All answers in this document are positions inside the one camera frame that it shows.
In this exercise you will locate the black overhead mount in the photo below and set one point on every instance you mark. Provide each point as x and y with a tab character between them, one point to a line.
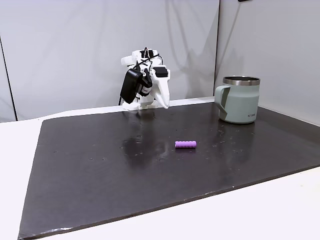
244	0

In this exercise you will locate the grey-green steel mug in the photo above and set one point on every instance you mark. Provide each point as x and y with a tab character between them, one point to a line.
240	105

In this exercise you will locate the black table mat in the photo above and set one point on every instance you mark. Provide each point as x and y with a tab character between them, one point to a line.
100	175

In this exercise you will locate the purple ribbed pen grip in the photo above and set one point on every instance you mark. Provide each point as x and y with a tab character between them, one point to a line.
185	144

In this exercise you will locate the black oval camera box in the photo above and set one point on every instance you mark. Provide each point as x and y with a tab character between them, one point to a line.
130	86

